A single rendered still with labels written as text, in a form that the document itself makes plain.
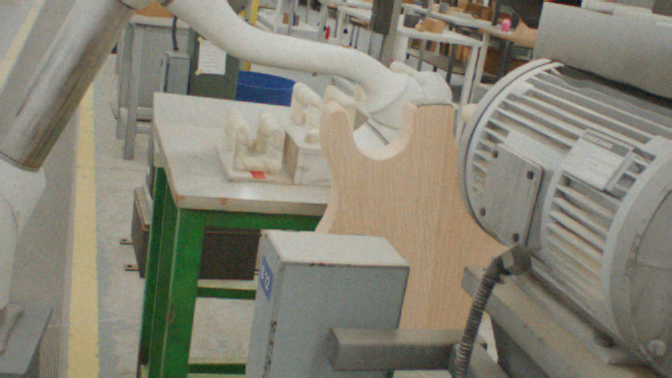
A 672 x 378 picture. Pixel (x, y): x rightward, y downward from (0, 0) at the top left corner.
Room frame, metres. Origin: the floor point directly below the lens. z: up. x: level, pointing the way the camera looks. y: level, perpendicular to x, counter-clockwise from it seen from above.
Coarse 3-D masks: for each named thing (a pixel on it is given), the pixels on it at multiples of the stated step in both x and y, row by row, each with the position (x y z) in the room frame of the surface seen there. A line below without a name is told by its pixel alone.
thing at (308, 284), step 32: (288, 256) 0.86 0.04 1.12; (320, 256) 0.88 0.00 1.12; (352, 256) 0.89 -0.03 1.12; (384, 256) 0.91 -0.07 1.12; (288, 288) 0.85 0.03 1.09; (320, 288) 0.86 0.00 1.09; (352, 288) 0.88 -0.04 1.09; (384, 288) 0.89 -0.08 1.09; (256, 320) 0.91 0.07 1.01; (288, 320) 0.85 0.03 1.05; (320, 320) 0.87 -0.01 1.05; (352, 320) 0.88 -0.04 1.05; (384, 320) 0.89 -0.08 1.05; (256, 352) 0.89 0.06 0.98; (288, 352) 0.86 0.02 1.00; (320, 352) 0.87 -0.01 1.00
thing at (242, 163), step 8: (240, 160) 1.78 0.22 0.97; (248, 160) 1.79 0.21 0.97; (256, 160) 1.79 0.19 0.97; (264, 160) 1.80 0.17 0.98; (272, 160) 1.81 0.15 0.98; (240, 168) 1.78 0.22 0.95; (248, 168) 1.78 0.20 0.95; (256, 168) 1.79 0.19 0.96; (264, 168) 1.79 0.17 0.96; (272, 168) 1.80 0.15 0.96; (280, 168) 1.81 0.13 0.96
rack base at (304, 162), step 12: (276, 120) 2.03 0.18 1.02; (288, 120) 2.05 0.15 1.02; (288, 132) 1.92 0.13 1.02; (300, 132) 1.94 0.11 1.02; (288, 144) 1.88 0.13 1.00; (300, 144) 1.81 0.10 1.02; (288, 156) 1.87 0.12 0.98; (300, 156) 1.79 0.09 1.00; (312, 156) 1.80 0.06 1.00; (288, 168) 1.85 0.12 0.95; (300, 168) 1.79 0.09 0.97; (312, 168) 1.80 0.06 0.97; (300, 180) 1.79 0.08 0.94; (312, 180) 1.80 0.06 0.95; (324, 180) 1.81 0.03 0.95
